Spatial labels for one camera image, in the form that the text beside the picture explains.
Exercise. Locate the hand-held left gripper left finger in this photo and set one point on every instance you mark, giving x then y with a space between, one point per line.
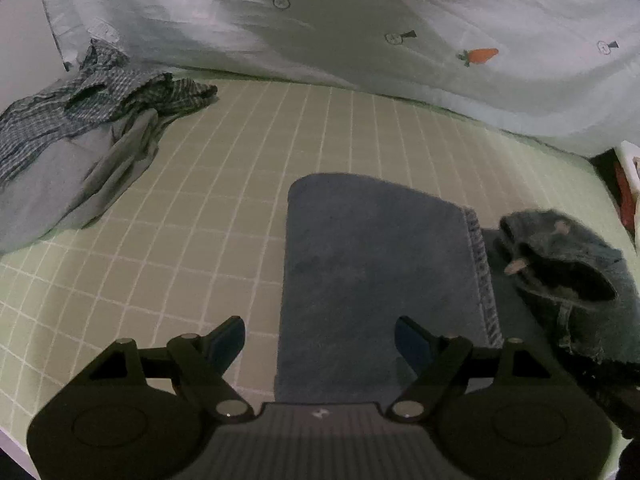
227 342

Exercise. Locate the red and white box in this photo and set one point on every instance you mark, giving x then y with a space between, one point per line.
629 185

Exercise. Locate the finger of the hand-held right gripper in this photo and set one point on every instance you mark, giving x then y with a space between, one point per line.
622 405

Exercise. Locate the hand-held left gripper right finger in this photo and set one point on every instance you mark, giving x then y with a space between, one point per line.
412 344

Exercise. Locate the blue plaid shirt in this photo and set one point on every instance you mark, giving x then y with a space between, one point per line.
100 95

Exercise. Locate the grey garment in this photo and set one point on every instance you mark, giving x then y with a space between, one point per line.
60 180

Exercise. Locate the blue denim jeans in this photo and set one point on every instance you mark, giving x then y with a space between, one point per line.
375 260

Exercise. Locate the white carrot print quilt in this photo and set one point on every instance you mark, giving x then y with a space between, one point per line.
350 20

